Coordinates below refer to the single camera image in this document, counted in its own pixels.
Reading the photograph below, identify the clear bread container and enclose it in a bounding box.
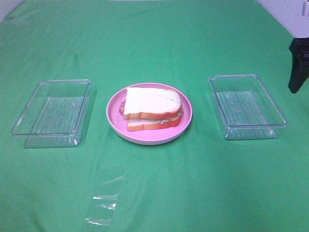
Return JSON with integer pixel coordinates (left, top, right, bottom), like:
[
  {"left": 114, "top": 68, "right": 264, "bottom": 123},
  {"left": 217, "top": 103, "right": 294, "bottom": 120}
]
[{"left": 209, "top": 74, "right": 288, "bottom": 140}]

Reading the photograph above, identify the pink round plate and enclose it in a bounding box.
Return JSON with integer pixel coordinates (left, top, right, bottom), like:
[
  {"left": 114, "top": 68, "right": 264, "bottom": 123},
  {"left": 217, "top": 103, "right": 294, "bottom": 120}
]
[{"left": 106, "top": 83, "right": 193, "bottom": 145}]

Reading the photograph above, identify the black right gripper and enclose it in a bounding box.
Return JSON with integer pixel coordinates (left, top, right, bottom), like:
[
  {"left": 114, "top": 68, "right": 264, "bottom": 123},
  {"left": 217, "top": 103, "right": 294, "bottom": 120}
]
[{"left": 288, "top": 38, "right": 309, "bottom": 93}]

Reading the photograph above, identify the green tablecloth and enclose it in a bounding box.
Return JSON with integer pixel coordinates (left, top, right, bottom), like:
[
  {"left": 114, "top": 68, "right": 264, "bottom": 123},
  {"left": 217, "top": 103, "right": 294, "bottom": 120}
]
[{"left": 0, "top": 0, "right": 309, "bottom": 232}]

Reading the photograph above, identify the green lettuce leaf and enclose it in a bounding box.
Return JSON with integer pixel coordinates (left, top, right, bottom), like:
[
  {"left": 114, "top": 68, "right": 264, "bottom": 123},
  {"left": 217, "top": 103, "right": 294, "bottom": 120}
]
[{"left": 142, "top": 108, "right": 183, "bottom": 124}]

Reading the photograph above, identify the clear ingredient container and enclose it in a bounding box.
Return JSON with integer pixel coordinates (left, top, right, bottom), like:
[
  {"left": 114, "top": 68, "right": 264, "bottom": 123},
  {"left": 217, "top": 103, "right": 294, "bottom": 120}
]
[{"left": 11, "top": 79, "right": 91, "bottom": 148}]

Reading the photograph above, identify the curled bacon strip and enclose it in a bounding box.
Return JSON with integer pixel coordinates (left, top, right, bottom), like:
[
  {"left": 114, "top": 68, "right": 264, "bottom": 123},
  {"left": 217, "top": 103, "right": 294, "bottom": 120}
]
[{"left": 119, "top": 101, "right": 126, "bottom": 115}]

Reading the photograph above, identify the clear plastic film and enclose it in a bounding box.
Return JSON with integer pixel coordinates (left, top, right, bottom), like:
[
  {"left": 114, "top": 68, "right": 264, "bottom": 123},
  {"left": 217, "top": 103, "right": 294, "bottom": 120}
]
[{"left": 84, "top": 163, "right": 126, "bottom": 232}]

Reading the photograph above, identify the bread slice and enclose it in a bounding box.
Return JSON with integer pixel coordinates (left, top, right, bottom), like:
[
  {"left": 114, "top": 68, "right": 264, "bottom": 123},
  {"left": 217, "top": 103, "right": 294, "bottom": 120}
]
[
  {"left": 123, "top": 87, "right": 182, "bottom": 120},
  {"left": 127, "top": 115, "right": 182, "bottom": 131}
]

